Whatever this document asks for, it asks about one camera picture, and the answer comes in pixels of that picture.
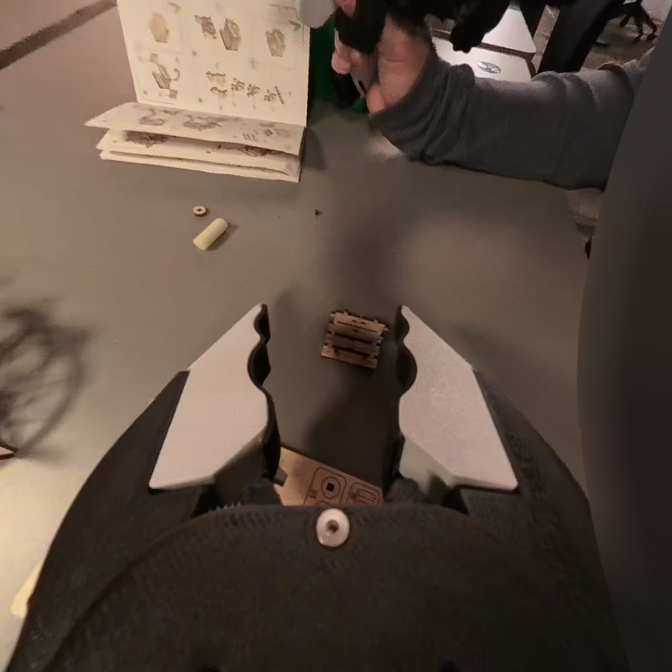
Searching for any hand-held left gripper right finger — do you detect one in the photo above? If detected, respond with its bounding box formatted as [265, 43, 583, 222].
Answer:
[390, 304, 519, 492]

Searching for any laser-cut wooden parts sheet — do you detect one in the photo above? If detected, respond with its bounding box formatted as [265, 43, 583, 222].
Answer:
[273, 445, 385, 508]

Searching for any small slatted wooden assembly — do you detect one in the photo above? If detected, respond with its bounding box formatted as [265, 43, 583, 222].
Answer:
[321, 309, 389, 370]

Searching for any white box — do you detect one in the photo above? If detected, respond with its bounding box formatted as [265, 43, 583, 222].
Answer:
[430, 5, 538, 83]

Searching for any black office chair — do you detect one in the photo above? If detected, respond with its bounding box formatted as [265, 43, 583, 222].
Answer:
[618, 0, 658, 42]

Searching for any small pale cylinder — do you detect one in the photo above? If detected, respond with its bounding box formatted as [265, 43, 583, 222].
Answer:
[192, 217, 230, 252]

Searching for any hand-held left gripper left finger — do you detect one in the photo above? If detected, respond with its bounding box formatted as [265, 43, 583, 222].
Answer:
[148, 302, 282, 491]

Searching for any person's right forearm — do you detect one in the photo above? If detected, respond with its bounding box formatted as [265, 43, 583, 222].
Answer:
[370, 50, 649, 191]

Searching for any white instruction booklet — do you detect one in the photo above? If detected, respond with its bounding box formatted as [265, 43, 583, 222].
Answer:
[84, 0, 312, 184]

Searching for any person's right hand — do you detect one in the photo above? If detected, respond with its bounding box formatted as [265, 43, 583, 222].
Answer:
[331, 0, 448, 114]

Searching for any green object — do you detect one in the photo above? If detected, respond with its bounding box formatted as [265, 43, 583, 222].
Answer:
[310, 21, 368, 112]

